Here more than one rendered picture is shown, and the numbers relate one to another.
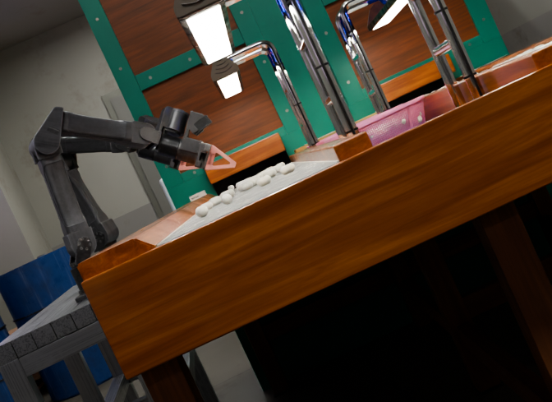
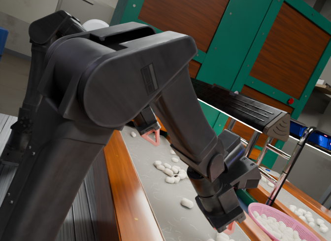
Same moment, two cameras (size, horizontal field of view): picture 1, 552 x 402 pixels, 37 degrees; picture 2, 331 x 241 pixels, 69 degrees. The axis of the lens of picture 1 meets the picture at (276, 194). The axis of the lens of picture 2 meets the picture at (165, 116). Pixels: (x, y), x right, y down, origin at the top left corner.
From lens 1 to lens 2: 1.89 m
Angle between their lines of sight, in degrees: 25
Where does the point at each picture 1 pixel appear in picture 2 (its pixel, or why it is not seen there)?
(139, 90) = not seen: hidden behind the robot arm
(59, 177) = (70, 174)
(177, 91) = not seen: hidden behind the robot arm
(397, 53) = (244, 130)
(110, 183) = (40, 11)
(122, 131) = (203, 145)
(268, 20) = (219, 64)
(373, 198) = not seen: outside the picture
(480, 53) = (266, 157)
